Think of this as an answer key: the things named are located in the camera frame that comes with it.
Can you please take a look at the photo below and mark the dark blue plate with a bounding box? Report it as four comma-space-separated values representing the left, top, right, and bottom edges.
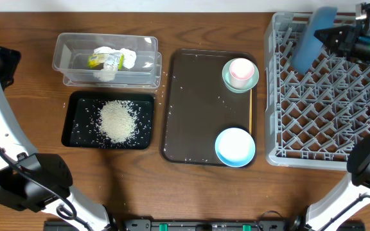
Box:
290, 6, 337, 75

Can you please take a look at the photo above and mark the white napkin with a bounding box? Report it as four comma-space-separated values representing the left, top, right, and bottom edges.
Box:
91, 46, 137, 82

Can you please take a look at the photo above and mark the yellow snack wrapper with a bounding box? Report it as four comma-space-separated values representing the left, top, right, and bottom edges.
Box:
87, 52, 125, 71

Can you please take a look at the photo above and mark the pile of white rice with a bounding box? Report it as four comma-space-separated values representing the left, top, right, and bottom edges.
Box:
72, 98, 152, 148

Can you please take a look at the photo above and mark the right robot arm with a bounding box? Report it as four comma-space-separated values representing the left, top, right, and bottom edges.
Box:
290, 26, 370, 230

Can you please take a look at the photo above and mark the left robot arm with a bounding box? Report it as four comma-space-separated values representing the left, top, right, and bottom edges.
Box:
0, 46, 117, 230

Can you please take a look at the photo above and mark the grey dishwasher rack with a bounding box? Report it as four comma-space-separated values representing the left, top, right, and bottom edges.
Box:
264, 12, 370, 171

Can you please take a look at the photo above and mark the pink cup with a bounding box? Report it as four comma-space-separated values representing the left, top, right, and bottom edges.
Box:
229, 58, 255, 89

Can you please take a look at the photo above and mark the wooden chopstick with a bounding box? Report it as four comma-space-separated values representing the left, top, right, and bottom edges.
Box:
249, 89, 252, 136

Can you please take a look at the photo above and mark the green bowl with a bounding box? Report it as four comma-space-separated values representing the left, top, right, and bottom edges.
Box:
222, 58, 260, 94

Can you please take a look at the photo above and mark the light blue bowl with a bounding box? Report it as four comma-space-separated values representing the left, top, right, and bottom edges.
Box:
215, 128, 256, 167

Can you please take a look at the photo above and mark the dark brown serving tray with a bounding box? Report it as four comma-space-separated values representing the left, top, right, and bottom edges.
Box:
160, 49, 257, 166

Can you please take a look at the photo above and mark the clear plastic bin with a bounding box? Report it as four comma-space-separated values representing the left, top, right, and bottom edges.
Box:
52, 33, 158, 76

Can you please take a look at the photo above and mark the black plastic tray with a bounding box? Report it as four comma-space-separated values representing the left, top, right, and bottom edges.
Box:
62, 91, 154, 150

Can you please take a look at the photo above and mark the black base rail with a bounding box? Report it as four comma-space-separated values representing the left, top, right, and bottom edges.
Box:
43, 219, 366, 231

